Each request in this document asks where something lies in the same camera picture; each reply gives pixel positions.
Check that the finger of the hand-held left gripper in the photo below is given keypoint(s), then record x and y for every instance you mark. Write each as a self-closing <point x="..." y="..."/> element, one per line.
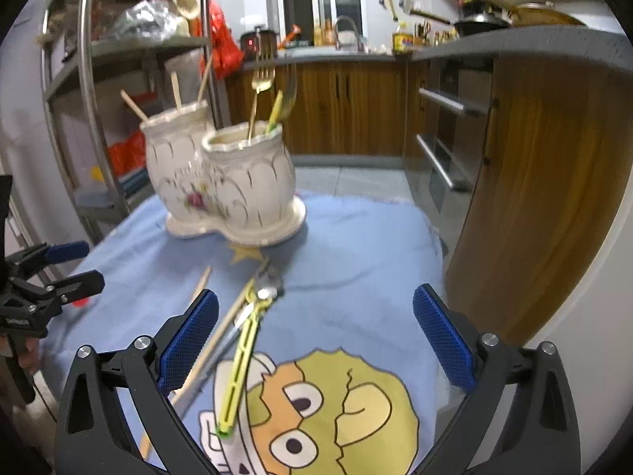
<point x="79" y="283"/>
<point x="67" y="252"/>

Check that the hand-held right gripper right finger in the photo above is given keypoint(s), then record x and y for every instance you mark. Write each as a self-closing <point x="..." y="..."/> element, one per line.
<point x="445" y="336"/>

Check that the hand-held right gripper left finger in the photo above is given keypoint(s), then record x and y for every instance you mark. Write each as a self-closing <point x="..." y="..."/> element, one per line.
<point x="190" y="341"/>

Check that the yellow plastic utensil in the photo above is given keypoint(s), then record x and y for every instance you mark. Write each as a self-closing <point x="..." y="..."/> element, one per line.
<point x="240" y="356"/>
<point x="275" y="111"/>

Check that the silver metal utensil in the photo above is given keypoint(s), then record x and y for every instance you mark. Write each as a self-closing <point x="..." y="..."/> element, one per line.
<point x="269" y="284"/>

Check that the white floral ceramic utensil holder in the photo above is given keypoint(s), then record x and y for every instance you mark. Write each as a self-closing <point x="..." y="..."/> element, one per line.
<point x="257" y="183"/>

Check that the gold metal fork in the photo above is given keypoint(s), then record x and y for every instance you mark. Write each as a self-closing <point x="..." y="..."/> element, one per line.
<point x="262" y="79"/>

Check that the silver metal fork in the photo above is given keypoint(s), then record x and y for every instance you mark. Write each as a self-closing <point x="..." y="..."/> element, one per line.
<point x="291" y="96"/>

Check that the person's left hand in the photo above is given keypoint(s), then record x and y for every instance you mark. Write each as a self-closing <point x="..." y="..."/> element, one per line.
<point x="32" y="356"/>

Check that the grey blue tray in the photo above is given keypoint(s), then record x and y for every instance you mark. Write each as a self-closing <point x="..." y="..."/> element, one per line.
<point x="96" y="199"/>

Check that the yellow food item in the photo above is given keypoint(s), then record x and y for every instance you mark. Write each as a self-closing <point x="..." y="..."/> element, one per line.
<point x="97" y="173"/>

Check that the large red plastic bag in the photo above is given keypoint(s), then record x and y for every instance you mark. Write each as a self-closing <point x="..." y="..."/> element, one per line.
<point x="126" y="154"/>

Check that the blue cartoon printed cloth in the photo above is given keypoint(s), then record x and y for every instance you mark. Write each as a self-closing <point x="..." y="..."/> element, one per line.
<point x="346" y="277"/>

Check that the curved steel bar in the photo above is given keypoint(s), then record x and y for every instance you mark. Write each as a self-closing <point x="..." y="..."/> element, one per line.
<point x="85" y="84"/>

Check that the wooden end cabinet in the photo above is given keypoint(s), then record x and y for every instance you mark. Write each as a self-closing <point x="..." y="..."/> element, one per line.
<point x="539" y="183"/>

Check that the metal shelf rack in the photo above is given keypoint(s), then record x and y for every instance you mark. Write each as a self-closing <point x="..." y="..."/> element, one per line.
<point x="123" y="54"/>

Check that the built-in steel oven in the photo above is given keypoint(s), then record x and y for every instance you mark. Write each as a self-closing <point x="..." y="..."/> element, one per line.
<point x="445" y="123"/>

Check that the clear plastic bag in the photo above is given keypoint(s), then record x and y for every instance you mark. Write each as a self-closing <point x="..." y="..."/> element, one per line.
<point x="148" y="20"/>

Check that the wooden base cabinets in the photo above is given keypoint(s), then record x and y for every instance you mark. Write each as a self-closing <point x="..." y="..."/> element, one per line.
<point x="346" y="109"/>

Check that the hanging red plastic bag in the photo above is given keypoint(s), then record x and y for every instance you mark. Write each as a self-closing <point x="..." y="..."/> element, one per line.
<point x="220" y="44"/>

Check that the wooden ladle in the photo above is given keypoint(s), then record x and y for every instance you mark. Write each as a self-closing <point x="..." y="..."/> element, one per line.
<point x="188" y="6"/>

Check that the yellow oil bottle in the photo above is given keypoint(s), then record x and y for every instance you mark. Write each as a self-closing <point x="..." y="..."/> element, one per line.
<point x="403" y="40"/>

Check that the row of condiment bottles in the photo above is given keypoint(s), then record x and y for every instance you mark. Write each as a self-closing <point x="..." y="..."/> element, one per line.
<point x="442" y="37"/>

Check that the grey kitchen countertop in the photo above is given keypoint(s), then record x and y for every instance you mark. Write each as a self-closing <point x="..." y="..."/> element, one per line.
<point x="519" y="42"/>

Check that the black wok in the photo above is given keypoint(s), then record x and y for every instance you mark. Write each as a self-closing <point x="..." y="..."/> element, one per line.
<point x="479" y="22"/>

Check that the orange tool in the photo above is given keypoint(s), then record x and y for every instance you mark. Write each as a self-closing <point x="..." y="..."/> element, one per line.
<point x="295" y="33"/>

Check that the steel faucet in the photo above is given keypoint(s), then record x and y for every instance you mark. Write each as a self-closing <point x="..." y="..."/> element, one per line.
<point x="348" y="32"/>

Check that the yellow bottles by window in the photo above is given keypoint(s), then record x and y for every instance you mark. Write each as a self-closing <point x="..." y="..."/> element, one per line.
<point x="324" y="32"/>

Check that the brown frying pan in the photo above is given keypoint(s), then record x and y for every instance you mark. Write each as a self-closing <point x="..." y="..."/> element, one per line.
<point x="534" y="12"/>

